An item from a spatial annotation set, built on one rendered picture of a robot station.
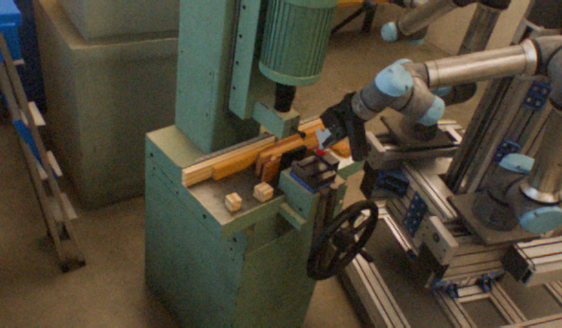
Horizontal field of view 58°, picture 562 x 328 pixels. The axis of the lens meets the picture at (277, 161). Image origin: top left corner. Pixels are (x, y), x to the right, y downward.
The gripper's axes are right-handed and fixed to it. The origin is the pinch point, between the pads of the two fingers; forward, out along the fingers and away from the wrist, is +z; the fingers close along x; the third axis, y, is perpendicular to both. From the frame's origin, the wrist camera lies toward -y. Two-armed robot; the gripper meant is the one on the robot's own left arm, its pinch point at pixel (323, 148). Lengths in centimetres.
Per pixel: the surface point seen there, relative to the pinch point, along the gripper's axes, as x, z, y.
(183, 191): 33.6, 23.0, 8.8
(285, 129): 3.5, 6.2, 10.9
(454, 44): -347, 148, 72
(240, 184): 19.3, 17.2, 3.2
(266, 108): 4.8, 7.7, 19.4
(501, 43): -341, 107, 45
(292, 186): 10.6, 7.4, -5.0
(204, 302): 24, 69, -21
